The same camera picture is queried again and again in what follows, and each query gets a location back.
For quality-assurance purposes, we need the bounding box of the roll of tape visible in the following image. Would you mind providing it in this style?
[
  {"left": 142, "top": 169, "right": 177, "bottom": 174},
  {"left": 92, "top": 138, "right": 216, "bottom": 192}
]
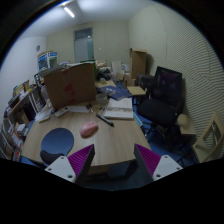
[{"left": 96, "top": 93, "right": 108, "bottom": 104}]

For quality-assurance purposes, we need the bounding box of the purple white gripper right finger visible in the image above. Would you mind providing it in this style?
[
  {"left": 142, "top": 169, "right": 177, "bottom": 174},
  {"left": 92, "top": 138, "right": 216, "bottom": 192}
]
[{"left": 134, "top": 144, "right": 182, "bottom": 181}]

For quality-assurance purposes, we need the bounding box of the small cardboard box on chair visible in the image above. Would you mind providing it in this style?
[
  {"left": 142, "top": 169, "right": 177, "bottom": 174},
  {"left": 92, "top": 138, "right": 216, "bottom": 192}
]
[{"left": 127, "top": 86, "right": 145, "bottom": 96}]

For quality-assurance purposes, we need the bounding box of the tall cardboard box background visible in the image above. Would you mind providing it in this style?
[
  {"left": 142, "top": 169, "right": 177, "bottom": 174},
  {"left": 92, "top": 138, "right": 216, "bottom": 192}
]
[{"left": 130, "top": 48, "right": 147, "bottom": 79}]

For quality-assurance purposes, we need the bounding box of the wooden table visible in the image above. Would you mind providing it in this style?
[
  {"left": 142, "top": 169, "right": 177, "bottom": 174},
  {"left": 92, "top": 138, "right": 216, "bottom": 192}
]
[{"left": 22, "top": 100, "right": 150, "bottom": 166}]

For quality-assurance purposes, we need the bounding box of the blue book on table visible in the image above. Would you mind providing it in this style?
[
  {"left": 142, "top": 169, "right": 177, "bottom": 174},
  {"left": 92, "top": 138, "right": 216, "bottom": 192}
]
[{"left": 98, "top": 86, "right": 132, "bottom": 100}]

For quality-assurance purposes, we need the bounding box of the white remote control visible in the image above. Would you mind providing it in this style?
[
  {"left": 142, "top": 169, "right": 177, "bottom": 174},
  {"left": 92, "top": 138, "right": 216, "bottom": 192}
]
[{"left": 55, "top": 107, "right": 70, "bottom": 118}]

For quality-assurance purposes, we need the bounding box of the white open book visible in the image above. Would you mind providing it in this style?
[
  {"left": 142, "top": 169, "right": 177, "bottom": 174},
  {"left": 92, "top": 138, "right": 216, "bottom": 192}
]
[{"left": 104, "top": 98, "right": 133, "bottom": 119}]

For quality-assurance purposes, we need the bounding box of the light wooden chair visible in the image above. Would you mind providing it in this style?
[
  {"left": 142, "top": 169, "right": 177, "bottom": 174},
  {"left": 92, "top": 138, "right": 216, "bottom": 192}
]
[{"left": 192, "top": 112, "right": 224, "bottom": 163}]

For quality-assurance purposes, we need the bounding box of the dark blue mouse pad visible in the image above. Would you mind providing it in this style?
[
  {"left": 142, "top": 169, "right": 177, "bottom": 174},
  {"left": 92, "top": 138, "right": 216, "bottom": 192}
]
[{"left": 40, "top": 128, "right": 74, "bottom": 164}]

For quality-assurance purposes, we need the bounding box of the black office chair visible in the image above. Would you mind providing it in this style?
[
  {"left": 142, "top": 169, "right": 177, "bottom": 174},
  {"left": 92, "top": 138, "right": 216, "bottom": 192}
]
[{"left": 136, "top": 65, "right": 185, "bottom": 141}]

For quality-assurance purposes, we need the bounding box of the black pen tool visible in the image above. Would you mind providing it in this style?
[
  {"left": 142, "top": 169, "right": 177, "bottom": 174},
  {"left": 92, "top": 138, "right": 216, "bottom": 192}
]
[{"left": 96, "top": 113, "right": 114, "bottom": 127}]

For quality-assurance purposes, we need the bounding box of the wooden shelf unit left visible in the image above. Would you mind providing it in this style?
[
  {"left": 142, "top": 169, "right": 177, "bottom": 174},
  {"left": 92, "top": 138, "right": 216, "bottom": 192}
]
[{"left": 0, "top": 85, "right": 44, "bottom": 161}]

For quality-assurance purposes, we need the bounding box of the ceiling fluorescent light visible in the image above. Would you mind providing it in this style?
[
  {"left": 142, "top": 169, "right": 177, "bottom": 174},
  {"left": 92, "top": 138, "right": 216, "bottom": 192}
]
[{"left": 64, "top": 7, "right": 75, "bottom": 18}]

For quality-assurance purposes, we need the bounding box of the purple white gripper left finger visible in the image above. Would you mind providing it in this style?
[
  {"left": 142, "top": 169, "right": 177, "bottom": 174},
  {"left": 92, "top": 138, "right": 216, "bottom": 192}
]
[{"left": 46, "top": 144, "right": 95, "bottom": 186}]

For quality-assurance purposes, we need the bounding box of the grey door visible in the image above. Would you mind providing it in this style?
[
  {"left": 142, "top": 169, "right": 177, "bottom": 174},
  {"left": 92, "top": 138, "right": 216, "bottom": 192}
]
[{"left": 74, "top": 28, "right": 94, "bottom": 62}]

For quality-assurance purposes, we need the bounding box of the blue white display box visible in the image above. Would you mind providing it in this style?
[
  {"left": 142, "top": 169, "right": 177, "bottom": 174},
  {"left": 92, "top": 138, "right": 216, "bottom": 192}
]
[{"left": 38, "top": 52, "right": 58, "bottom": 71}]

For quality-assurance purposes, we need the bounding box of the large brown cardboard box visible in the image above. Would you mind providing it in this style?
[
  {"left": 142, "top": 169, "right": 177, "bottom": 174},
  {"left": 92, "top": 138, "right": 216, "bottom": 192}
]
[{"left": 44, "top": 63, "right": 96, "bottom": 109}]

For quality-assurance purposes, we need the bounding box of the pink computer mouse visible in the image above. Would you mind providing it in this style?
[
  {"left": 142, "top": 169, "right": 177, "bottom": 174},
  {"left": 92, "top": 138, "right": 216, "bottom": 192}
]
[{"left": 79, "top": 121, "right": 98, "bottom": 137}]

